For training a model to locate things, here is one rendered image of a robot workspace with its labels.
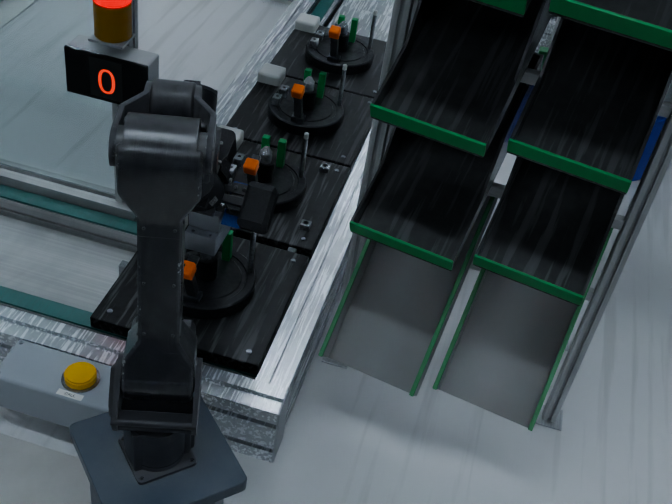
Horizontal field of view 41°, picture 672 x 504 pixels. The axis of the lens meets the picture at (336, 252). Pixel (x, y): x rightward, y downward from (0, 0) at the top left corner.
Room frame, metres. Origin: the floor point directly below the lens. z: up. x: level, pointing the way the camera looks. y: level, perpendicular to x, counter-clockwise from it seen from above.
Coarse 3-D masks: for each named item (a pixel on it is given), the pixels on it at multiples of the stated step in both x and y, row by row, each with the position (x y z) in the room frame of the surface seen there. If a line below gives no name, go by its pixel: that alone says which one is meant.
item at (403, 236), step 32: (512, 128) 0.95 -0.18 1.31; (384, 160) 0.92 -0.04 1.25; (416, 160) 0.94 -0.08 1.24; (448, 160) 0.95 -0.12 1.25; (480, 160) 0.95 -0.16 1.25; (384, 192) 0.90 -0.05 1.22; (416, 192) 0.90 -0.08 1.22; (448, 192) 0.90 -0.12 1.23; (480, 192) 0.91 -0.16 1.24; (352, 224) 0.84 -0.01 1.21; (384, 224) 0.86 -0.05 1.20; (416, 224) 0.86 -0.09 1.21; (448, 224) 0.86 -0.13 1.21; (416, 256) 0.82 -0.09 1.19; (448, 256) 0.82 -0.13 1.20
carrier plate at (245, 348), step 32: (256, 256) 1.03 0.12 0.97; (288, 256) 1.04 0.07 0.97; (128, 288) 0.91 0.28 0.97; (256, 288) 0.96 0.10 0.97; (288, 288) 0.97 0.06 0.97; (96, 320) 0.85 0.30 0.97; (128, 320) 0.85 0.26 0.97; (224, 320) 0.88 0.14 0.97; (256, 320) 0.89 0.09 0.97; (224, 352) 0.83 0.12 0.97; (256, 352) 0.84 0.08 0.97
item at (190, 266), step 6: (192, 258) 0.89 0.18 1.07; (198, 258) 0.89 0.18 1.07; (186, 264) 0.87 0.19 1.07; (192, 264) 0.87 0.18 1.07; (186, 270) 0.86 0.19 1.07; (192, 270) 0.87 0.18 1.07; (186, 276) 0.86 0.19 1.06; (192, 276) 0.87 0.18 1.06; (186, 282) 0.88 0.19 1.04; (192, 282) 0.88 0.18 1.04; (186, 288) 0.88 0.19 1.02; (192, 288) 0.88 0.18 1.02; (192, 294) 0.89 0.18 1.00
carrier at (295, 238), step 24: (240, 144) 1.31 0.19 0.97; (264, 144) 1.24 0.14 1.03; (240, 168) 1.22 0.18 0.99; (264, 168) 1.19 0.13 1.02; (288, 168) 1.24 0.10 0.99; (312, 168) 1.28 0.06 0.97; (336, 168) 1.29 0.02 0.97; (288, 192) 1.17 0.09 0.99; (312, 192) 1.21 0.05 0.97; (336, 192) 1.22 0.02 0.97; (288, 216) 1.14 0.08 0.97; (312, 216) 1.15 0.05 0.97; (264, 240) 1.08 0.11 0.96; (288, 240) 1.08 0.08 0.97; (312, 240) 1.09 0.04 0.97
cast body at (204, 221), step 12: (192, 216) 0.93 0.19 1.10; (204, 216) 0.93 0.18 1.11; (216, 216) 0.93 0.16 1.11; (192, 228) 0.93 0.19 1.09; (204, 228) 0.93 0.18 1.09; (216, 228) 0.93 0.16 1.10; (228, 228) 0.97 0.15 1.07; (192, 240) 0.92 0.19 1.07; (204, 240) 0.92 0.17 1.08; (216, 240) 0.92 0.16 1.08; (204, 252) 0.92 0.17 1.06; (216, 252) 0.92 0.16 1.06
